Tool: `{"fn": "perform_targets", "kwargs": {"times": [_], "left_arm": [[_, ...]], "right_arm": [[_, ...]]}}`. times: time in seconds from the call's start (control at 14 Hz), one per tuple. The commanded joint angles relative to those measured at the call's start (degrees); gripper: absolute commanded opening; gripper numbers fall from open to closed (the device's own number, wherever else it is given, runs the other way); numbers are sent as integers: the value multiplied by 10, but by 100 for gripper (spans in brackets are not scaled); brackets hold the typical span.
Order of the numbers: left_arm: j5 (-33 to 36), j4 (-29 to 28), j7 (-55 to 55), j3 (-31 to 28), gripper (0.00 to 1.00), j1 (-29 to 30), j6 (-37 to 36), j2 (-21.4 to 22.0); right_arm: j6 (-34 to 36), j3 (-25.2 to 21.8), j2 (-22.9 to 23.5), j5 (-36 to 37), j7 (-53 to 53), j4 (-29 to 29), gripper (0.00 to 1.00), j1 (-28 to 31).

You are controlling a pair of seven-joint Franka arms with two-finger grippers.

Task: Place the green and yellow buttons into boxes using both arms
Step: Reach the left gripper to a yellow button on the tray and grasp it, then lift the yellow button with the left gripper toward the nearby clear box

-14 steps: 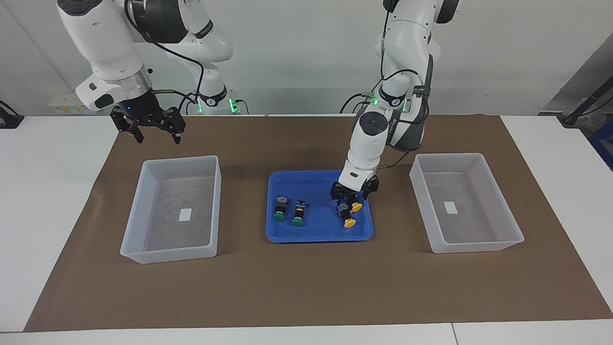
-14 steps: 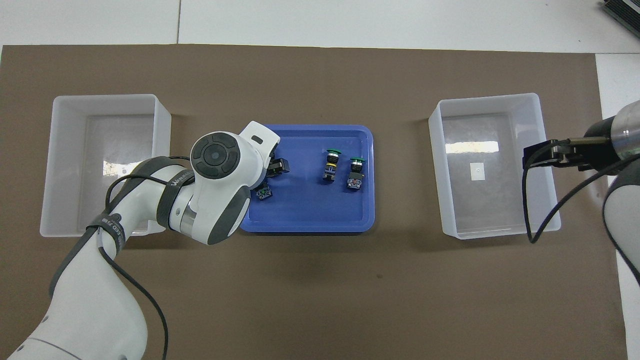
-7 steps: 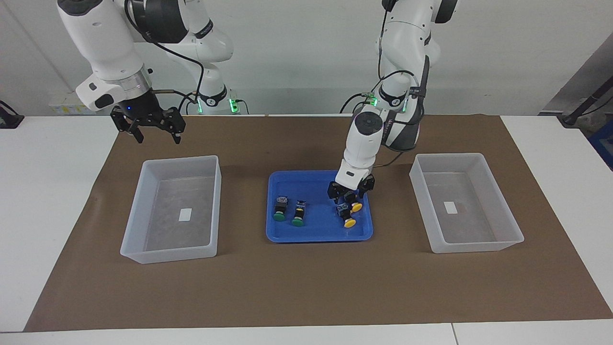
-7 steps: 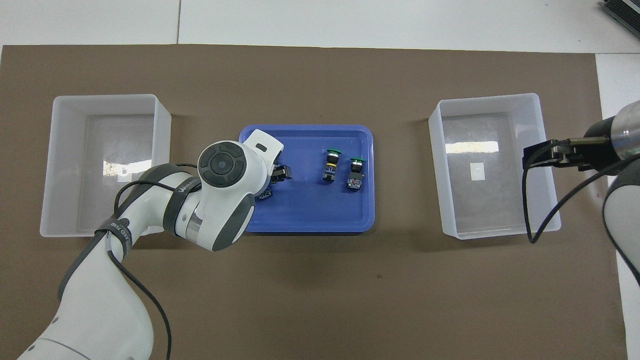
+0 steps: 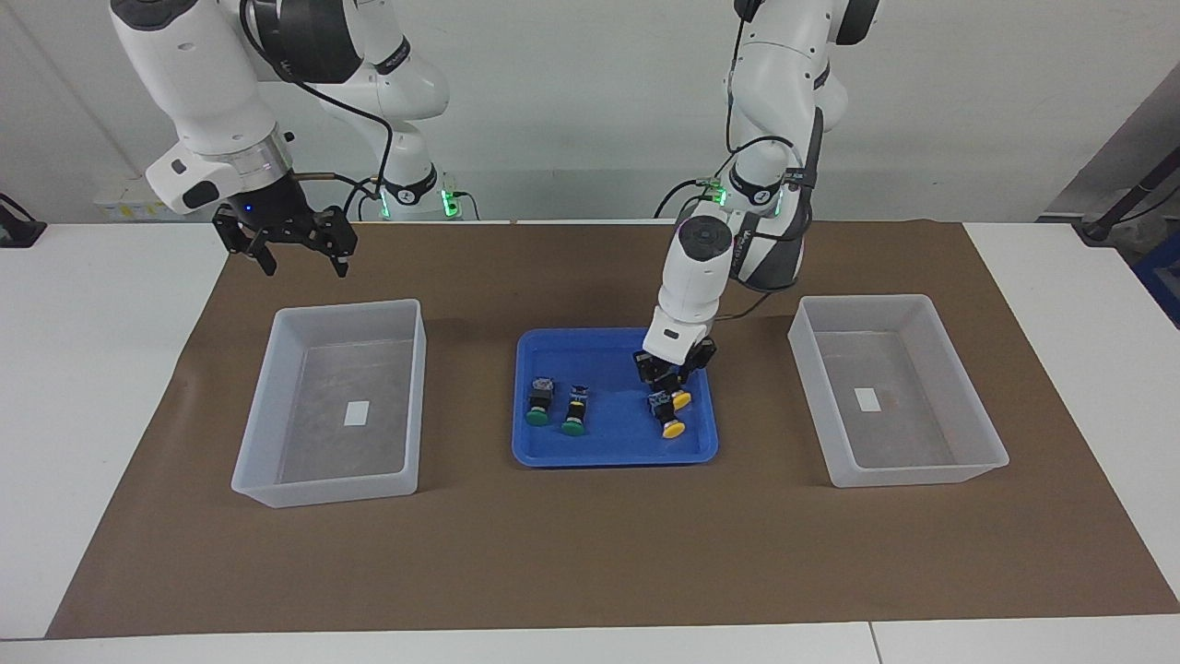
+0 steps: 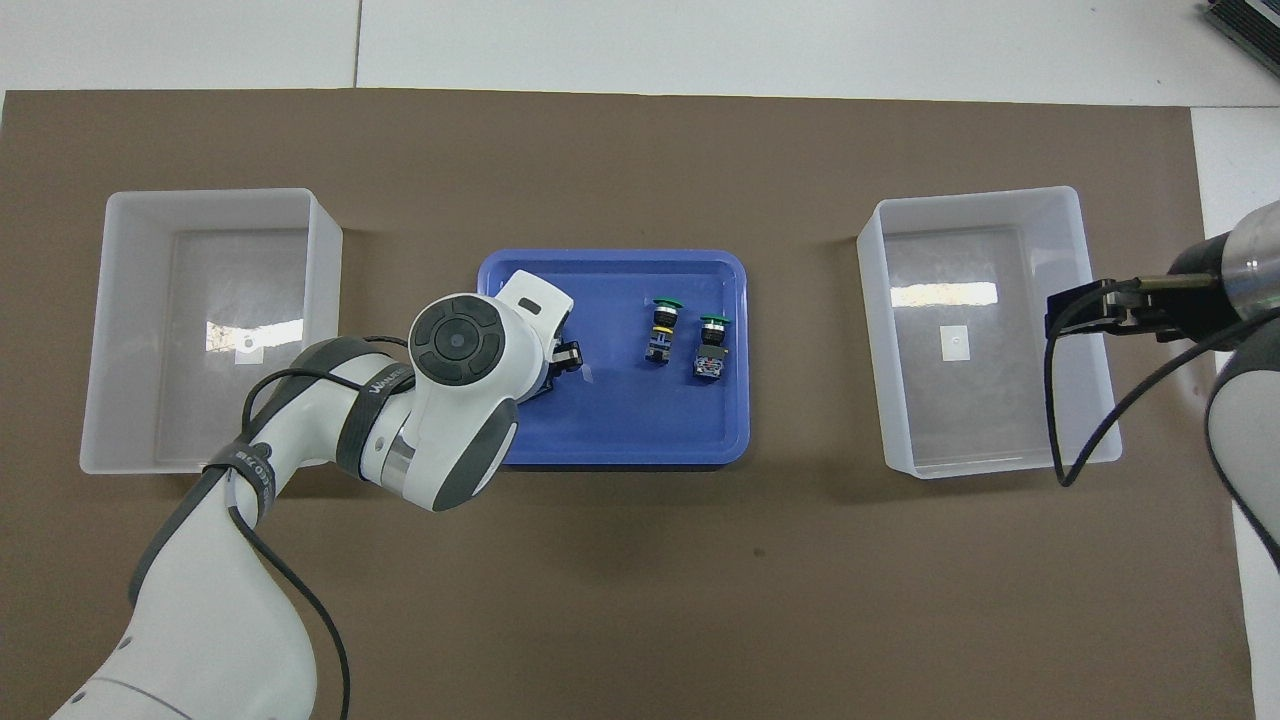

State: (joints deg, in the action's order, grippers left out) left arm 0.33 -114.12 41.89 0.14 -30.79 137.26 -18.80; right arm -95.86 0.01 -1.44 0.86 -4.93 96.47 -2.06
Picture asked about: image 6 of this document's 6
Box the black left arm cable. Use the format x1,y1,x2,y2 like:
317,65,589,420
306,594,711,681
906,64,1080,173
225,335,416,720

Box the green push button switch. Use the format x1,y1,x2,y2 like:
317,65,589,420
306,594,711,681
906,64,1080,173
644,297,684,366
693,313,734,382

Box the brown paper table mat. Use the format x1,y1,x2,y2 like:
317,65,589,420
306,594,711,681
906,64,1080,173
0,88,1256,720

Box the black ribbed metal device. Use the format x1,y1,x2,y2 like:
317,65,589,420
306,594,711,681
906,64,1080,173
1200,0,1280,66

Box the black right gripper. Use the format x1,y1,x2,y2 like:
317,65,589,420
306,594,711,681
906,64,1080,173
1044,233,1243,348

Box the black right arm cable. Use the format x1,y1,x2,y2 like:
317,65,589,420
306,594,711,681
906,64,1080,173
1043,272,1280,488

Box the translucent white plastic box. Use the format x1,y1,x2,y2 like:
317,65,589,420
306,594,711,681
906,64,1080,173
857,185,1123,480
80,188,344,475

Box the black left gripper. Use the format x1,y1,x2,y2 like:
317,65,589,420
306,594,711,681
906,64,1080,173
515,335,585,403

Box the blue plastic tray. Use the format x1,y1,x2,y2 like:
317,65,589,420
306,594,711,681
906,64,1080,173
472,249,751,468

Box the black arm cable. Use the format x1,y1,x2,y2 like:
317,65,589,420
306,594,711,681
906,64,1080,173
225,335,416,720
1043,272,1280,488

